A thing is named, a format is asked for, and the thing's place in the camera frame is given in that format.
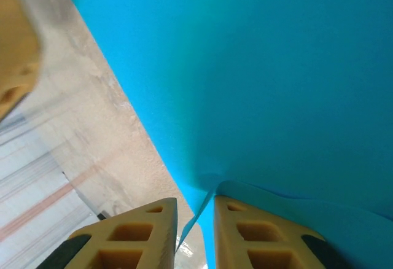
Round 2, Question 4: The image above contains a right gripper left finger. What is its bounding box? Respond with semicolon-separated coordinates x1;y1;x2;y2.
36;197;179;269

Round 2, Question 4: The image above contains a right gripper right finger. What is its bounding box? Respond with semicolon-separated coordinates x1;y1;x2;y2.
213;195;351;269

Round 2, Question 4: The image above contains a blue cloth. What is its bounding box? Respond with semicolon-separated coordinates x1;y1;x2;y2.
56;0;393;269

